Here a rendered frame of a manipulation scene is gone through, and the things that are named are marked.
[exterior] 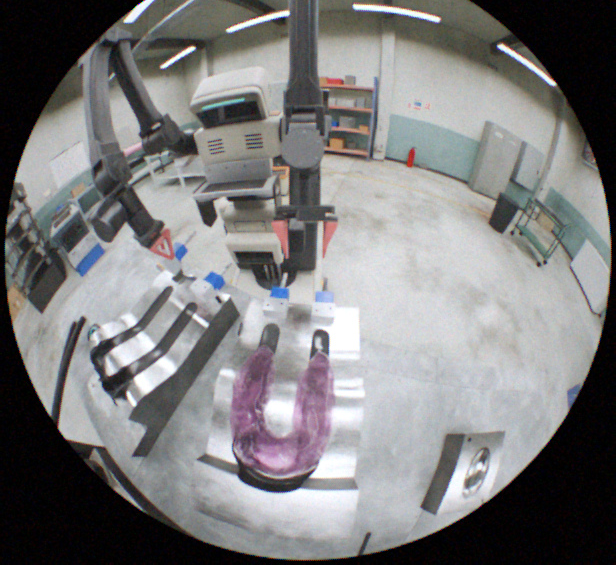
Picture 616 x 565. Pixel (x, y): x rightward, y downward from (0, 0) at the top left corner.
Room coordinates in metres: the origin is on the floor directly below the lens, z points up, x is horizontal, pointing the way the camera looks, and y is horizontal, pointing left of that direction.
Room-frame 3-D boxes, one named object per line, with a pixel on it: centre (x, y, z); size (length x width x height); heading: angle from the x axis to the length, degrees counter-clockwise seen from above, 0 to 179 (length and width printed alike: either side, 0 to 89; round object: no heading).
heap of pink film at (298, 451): (0.00, 0.04, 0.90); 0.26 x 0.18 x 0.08; 174
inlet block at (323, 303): (0.26, -0.04, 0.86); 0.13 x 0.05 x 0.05; 174
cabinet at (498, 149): (3.70, -4.74, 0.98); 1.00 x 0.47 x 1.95; 70
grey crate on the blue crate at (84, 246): (1.17, 3.48, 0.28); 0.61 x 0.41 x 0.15; 160
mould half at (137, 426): (0.06, 0.40, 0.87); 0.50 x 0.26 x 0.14; 156
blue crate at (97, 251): (1.17, 3.48, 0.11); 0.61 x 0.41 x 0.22; 160
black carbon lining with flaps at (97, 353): (0.07, 0.38, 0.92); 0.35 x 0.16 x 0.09; 156
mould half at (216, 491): (0.00, 0.04, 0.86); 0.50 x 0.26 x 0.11; 174
